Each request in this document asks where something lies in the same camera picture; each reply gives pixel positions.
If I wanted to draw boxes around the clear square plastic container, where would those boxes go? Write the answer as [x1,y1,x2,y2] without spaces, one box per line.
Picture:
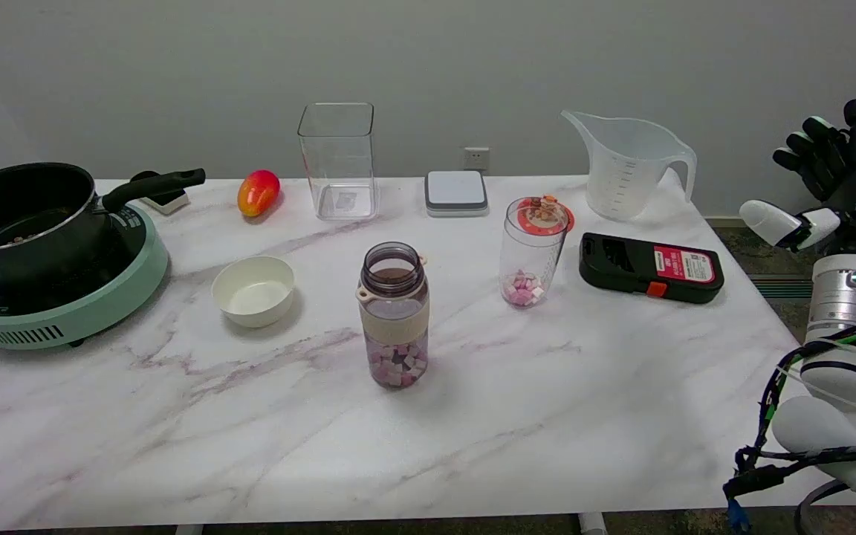
[297,103,380,221]

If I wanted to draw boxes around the smoky bottle with beige sleeve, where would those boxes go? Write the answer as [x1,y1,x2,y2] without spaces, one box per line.
[356,241,431,390]

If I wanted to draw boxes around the red yellow mango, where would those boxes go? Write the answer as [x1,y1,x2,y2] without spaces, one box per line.
[237,169,281,218]

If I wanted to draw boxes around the white ceramic bowl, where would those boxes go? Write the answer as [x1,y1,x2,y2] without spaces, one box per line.
[211,256,296,329]

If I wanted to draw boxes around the black saucepan with handle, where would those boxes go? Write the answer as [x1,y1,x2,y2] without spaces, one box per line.
[0,162,207,287]

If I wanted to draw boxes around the clear tumbler with pink cubes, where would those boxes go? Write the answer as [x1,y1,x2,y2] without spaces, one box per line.
[499,195,575,308]

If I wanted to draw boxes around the black white small object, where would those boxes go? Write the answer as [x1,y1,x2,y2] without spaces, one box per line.
[130,171,191,216]

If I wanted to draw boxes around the black device with red label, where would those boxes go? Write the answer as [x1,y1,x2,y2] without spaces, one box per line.
[579,232,725,305]

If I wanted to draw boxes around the mint green induction cooker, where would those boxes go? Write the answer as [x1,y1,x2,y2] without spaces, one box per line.
[0,202,169,351]

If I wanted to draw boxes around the white grey kitchen scale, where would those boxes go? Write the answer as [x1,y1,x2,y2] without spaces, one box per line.
[424,170,490,218]

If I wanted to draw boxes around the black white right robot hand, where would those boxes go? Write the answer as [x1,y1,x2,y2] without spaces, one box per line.
[739,99,856,257]

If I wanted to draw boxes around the clear plastic measuring cup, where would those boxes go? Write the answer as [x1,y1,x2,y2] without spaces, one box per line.
[561,110,698,222]

